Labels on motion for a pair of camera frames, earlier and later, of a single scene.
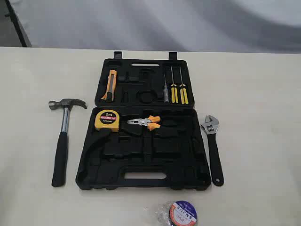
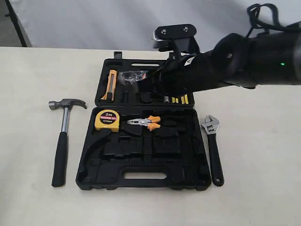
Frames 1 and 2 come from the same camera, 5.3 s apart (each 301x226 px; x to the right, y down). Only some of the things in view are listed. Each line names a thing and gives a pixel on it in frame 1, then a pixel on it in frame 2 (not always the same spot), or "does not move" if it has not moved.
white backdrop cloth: x=194 y=26 does not move
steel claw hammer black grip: x=59 y=177 does not move
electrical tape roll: x=176 y=213 -> x=130 y=77
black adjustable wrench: x=210 y=126 does not move
